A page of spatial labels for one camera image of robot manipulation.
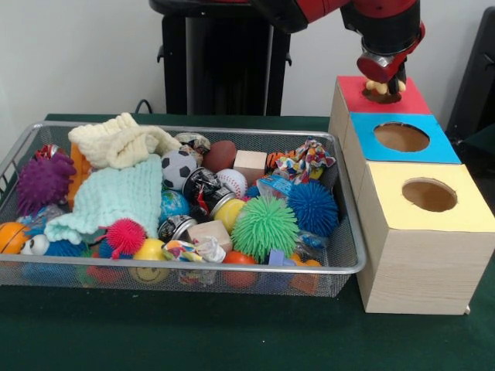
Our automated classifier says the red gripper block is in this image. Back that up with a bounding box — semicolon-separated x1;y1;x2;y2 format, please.
356;22;426;95

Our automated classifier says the yellow plush toy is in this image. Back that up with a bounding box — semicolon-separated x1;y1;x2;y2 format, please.
364;78;390;97

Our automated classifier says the mint knitted cloth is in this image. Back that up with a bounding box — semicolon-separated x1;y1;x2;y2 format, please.
43;154;163;245

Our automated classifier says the wooden three-hole box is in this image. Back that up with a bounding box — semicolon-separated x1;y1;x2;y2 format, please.
327;75;495;315

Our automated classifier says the clear mesh toy bin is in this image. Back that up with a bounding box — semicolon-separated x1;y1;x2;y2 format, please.
0;120;367;298

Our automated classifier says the black upright panel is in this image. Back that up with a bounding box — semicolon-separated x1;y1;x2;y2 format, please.
444;6;495;136

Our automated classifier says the dark green tablecloth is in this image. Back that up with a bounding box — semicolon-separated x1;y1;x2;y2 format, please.
0;112;495;371
458;122;495;155

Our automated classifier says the blue spiky rubber ball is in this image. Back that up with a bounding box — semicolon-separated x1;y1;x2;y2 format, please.
286;181;340;237

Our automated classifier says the white baseball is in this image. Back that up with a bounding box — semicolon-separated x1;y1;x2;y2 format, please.
215;168;248;199

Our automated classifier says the green spiky rubber ball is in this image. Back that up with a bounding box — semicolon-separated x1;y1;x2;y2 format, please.
230;195;301;264

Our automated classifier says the black and white soccer ball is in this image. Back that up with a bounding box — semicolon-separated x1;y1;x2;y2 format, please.
160;149;198;191

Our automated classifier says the cream knitted cloth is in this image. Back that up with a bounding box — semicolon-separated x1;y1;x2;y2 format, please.
68;112;183;170

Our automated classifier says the pink spiky rubber ball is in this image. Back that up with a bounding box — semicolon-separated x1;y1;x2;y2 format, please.
101;218;147;260

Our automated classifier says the purple spiky rubber ball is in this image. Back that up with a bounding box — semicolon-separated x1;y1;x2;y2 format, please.
15;152;77;217

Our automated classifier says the orange basketball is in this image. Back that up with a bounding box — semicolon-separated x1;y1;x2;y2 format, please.
0;222;32;255

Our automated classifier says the multicolour knotted rope toy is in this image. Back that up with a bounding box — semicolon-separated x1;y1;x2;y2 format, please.
285;138;336;183

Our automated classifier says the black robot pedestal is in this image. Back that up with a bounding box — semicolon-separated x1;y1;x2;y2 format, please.
148;0;292;116

